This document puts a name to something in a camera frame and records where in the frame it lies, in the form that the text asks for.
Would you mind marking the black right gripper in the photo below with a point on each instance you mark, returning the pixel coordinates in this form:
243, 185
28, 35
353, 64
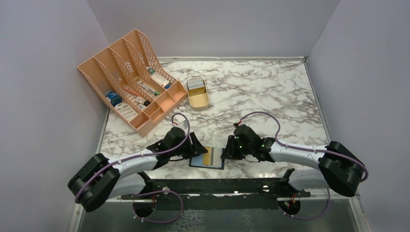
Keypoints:
229, 152

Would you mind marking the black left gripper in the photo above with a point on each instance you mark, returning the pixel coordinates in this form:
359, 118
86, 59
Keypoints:
196, 149

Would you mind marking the black leather card holder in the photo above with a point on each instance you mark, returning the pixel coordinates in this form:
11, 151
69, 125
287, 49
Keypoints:
218, 161

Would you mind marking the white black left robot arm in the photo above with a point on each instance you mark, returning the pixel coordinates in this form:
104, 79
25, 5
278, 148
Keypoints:
102, 178

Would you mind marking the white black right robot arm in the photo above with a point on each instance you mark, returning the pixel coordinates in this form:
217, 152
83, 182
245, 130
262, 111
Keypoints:
330, 166

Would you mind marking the beige card tray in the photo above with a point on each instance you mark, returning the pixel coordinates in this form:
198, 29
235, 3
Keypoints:
198, 101

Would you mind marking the white label card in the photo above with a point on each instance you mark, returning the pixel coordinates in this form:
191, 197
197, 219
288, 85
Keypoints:
127, 112

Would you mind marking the white glue stick box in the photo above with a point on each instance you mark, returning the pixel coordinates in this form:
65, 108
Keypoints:
159, 79

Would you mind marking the orange plastic desk organizer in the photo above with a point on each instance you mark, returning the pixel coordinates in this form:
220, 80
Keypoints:
123, 64

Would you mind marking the orange pen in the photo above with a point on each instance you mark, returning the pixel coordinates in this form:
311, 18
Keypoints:
132, 92

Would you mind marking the black mounting base rail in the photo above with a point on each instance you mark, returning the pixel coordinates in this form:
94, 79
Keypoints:
215, 194

